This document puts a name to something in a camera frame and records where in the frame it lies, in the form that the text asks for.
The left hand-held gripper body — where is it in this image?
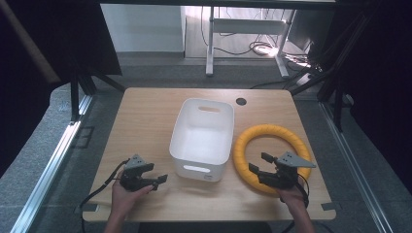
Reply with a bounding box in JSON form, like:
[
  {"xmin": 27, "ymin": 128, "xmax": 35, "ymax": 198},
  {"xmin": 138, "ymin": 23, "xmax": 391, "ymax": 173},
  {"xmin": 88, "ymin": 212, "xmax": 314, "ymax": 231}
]
[{"xmin": 119, "ymin": 153, "xmax": 155, "ymax": 192}]

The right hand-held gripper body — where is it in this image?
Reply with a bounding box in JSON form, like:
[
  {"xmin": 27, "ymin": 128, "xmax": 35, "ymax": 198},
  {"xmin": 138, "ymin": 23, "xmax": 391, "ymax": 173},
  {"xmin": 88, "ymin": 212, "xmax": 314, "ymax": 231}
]
[{"xmin": 257, "ymin": 150, "xmax": 317, "ymax": 191}]

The yellow foam ring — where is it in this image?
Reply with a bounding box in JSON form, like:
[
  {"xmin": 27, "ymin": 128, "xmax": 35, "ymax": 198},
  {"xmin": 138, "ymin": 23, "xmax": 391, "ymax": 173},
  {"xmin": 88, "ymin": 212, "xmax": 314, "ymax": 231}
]
[{"xmin": 232, "ymin": 123, "xmax": 313, "ymax": 196}]

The white plastic bin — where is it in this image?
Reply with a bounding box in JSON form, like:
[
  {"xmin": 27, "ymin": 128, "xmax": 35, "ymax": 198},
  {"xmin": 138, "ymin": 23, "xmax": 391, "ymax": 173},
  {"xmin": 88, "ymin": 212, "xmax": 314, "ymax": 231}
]
[{"xmin": 168, "ymin": 97, "xmax": 235, "ymax": 183}]

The person's left hand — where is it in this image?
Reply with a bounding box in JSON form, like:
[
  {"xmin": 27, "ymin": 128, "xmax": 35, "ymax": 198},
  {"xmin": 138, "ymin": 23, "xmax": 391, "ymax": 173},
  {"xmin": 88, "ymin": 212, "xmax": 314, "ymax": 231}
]
[{"xmin": 111, "ymin": 174, "xmax": 155, "ymax": 217}]

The person's right hand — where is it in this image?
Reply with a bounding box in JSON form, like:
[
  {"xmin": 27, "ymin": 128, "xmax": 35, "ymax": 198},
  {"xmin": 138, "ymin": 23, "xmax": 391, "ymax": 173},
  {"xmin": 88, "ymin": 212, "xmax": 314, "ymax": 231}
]
[{"xmin": 276, "ymin": 178, "xmax": 309, "ymax": 212}]

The grey tape piece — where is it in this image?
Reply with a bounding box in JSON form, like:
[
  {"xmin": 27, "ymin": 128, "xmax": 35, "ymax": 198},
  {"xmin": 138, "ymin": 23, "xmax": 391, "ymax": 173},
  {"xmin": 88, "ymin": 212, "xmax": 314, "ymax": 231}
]
[
  {"xmin": 320, "ymin": 201, "xmax": 342, "ymax": 212},
  {"xmin": 75, "ymin": 203, "xmax": 99, "ymax": 215}
]

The black metal stand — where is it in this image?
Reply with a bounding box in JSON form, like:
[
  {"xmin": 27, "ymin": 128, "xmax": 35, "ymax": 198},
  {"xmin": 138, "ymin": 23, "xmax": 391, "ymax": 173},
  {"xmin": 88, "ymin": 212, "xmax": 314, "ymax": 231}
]
[
  {"xmin": 68, "ymin": 62, "xmax": 126, "ymax": 123},
  {"xmin": 289, "ymin": 13, "xmax": 363, "ymax": 133}
]

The black curtain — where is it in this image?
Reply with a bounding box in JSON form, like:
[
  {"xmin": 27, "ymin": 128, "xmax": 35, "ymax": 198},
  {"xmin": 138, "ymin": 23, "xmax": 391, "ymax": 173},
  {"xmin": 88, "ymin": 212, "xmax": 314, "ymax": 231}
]
[
  {"xmin": 319, "ymin": 0, "xmax": 412, "ymax": 185},
  {"xmin": 0, "ymin": 0, "xmax": 123, "ymax": 178}
]

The left hand-held gripper black cable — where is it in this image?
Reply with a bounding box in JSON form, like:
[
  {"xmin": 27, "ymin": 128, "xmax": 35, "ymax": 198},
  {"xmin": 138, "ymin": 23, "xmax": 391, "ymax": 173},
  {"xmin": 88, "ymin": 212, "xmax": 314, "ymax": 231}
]
[{"xmin": 79, "ymin": 158, "xmax": 131, "ymax": 233}]

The aluminium floor rail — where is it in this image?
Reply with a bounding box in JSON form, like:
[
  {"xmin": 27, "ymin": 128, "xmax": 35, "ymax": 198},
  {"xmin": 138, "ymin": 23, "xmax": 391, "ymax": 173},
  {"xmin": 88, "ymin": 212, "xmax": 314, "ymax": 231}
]
[
  {"xmin": 9, "ymin": 93, "xmax": 95, "ymax": 233},
  {"xmin": 318, "ymin": 100, "xmax": 395, "ymax": 233}
]

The black floor cables bundle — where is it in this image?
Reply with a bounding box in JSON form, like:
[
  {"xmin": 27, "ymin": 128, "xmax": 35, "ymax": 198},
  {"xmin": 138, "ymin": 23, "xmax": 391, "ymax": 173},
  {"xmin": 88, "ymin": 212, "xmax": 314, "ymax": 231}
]
[{"xmin": 199, "ymin": 6, "xmax": 322, "ymax": 74}]

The white metal desk frame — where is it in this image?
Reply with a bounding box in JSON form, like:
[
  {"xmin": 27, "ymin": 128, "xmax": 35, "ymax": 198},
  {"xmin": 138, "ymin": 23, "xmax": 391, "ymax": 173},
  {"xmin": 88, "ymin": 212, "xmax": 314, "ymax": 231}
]
[{"xmin": 205, "ymin": 6, "xmax": 297, "ymax": 79}]

